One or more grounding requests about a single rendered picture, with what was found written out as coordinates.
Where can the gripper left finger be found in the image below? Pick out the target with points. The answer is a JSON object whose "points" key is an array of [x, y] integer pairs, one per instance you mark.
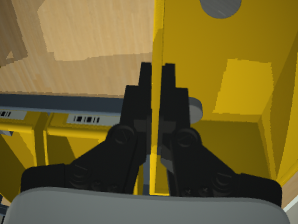
{"points": [[107, 166]]}

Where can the grey steel disc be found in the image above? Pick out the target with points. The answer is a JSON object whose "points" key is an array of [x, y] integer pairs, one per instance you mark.
{"points": [[220, 9], [196, 111]]}

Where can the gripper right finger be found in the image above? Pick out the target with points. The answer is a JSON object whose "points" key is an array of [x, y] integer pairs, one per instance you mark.
{"points": [[197, 171]]}

